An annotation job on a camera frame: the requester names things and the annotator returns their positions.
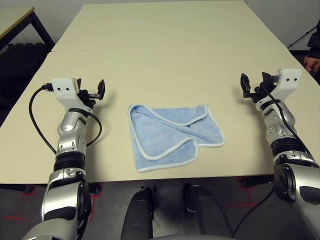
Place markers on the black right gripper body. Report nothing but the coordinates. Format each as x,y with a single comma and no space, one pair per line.
262,92

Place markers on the bystander bare hand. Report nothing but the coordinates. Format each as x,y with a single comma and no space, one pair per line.
312,64

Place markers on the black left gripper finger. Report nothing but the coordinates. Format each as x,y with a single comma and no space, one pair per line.
79,84
101,89

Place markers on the light blue white-trimmed towel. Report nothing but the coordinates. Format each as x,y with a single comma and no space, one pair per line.
172,130

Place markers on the beige side table black frame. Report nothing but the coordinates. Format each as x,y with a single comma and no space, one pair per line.
15,17

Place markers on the black table base bar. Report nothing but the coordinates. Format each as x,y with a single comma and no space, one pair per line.
17,188
257,181

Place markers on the bystander dark sleeved forearm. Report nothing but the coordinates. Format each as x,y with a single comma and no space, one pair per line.
315,42

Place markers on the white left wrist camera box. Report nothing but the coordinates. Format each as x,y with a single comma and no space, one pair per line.
66,91

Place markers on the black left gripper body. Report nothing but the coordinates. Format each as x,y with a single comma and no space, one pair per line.
87,98

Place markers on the black tripod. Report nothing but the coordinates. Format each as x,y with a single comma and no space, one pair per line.
300,39

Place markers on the dark grey robot left leg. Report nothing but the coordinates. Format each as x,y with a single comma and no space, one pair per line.
138,215

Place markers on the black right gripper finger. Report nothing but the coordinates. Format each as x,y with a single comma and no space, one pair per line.
245,85
269,80

